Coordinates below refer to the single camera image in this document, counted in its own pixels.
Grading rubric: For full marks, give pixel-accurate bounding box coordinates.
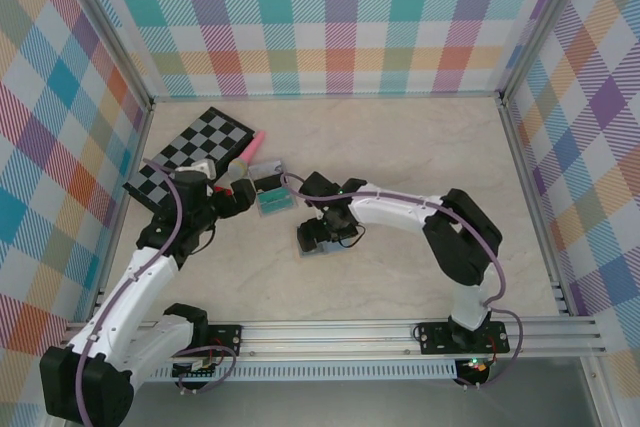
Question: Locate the tan card holder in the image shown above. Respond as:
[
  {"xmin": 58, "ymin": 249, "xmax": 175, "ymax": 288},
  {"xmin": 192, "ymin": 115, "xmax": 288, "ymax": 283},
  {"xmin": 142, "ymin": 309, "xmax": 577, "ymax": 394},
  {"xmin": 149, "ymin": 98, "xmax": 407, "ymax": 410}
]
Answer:
[{"xmin": 293, "ymin": 226, "xmax": 347, "ymax": 261}]

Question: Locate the clear plastic card case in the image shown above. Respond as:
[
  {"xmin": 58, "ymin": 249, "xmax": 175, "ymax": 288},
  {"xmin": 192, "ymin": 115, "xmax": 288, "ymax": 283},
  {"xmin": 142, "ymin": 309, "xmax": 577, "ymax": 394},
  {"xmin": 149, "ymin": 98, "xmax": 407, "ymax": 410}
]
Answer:
[{"xmin": 248, "ymin": 159, "xmax": 300, "ymax": 219}]

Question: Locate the pink toy microphone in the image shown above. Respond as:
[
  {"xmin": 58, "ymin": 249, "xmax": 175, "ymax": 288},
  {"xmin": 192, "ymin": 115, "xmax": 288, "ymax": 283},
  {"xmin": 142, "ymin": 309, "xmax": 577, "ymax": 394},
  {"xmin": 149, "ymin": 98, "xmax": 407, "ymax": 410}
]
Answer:
[{"xmin": 228, "ymin": 131, "xmax": 267, "ymax": 184}]

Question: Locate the black grey chessboard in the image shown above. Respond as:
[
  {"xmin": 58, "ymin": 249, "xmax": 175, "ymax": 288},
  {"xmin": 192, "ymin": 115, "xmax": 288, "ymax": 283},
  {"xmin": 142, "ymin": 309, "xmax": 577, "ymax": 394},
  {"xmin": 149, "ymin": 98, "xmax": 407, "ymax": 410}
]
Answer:
[{"xmin": 123, "ymin": 106, "xmax": 255, "ymax": 211}]

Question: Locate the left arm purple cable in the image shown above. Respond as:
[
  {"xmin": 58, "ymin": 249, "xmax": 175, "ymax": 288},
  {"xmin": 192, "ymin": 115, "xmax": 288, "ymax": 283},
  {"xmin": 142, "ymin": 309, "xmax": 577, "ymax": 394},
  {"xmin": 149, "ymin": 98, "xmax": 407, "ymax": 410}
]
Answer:
[{"xmin": 74, "ymin": 160, "xmax": 239, "ymax": 424}]

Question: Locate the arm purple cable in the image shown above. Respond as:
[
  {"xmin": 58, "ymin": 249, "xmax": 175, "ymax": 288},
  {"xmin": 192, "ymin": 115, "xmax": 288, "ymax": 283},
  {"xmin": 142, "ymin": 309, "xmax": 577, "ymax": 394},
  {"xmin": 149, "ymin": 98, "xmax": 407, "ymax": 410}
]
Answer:
[
  {"xmin": 280, "ymin": 172, "xmax": 525, "ymax": 391},
  {"xmin": 74, "ymin": 160, "xmax": 239, "ymax": 424}
]

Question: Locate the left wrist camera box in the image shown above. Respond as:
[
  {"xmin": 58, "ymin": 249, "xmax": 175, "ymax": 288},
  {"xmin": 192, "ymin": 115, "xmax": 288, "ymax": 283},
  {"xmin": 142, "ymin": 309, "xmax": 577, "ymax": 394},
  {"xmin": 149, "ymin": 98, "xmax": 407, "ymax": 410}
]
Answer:
[{"xmin": 174, "ymin": 157, "xmax": 217, "ymax": 180}]

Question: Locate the aluminium frame bar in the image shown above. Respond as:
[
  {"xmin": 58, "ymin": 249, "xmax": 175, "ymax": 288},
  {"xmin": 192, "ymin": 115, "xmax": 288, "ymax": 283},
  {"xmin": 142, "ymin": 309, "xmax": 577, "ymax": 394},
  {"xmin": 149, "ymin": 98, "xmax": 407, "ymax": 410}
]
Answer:
[
  {"xmin": 85, "ymin": 102, "xmax": 155, "ymax": 324},
  {"xmin": 499, "ymin": 100, "xmax": 574, "ymax": 318}
]

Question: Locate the aluminium mounting rail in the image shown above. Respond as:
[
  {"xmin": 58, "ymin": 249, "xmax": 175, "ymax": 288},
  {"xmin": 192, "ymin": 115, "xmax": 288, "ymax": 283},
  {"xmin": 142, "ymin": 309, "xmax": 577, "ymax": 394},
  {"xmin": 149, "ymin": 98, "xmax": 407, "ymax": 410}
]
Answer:
[{"xmin": 58, "ymin": 315, "xmax": 607, "ymax": 362}]

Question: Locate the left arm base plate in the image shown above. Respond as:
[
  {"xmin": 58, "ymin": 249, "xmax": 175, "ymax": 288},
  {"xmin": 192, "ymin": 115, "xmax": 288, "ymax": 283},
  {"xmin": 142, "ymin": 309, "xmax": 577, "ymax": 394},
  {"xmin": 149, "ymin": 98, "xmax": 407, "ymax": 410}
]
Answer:
[{"xmin": 192, "ymin": 324, "xmax": 245, "ymax": 359}]

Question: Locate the white slotted cable duct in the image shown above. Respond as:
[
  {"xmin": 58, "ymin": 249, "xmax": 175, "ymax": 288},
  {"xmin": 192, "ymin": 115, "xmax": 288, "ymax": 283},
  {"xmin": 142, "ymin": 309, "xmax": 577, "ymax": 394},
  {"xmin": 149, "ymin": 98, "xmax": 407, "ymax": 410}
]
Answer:
[{"xmin": 144, "ymin": 364, "xmax": 460, "ymax": 384}]

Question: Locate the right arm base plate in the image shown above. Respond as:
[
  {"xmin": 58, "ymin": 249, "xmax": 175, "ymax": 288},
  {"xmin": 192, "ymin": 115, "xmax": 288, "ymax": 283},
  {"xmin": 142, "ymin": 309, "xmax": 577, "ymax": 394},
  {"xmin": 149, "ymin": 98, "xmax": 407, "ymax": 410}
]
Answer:
[{"xmin": 416, "ymin": 320, "xmax": 511, "ymax": 356}]

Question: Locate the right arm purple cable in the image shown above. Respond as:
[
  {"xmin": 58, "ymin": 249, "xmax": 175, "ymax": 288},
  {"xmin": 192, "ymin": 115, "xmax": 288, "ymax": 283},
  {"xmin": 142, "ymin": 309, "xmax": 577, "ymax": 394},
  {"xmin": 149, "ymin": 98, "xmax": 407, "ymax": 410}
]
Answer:
[{"xmin": 280, "ymin": 172, "xmax": 525, "ymax": 391}]

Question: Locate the aluminium frame post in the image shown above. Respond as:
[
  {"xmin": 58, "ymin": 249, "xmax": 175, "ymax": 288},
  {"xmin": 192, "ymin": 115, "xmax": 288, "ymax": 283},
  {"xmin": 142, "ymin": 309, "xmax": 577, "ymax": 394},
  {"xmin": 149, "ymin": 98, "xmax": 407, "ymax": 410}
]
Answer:
[
  {"xmin": 498, "ymin": 0, "xmax": 594, "ymax": 106},
  {"xmin": 49, "ymin": 0, "xmax": 155, "ymax": 111}
]

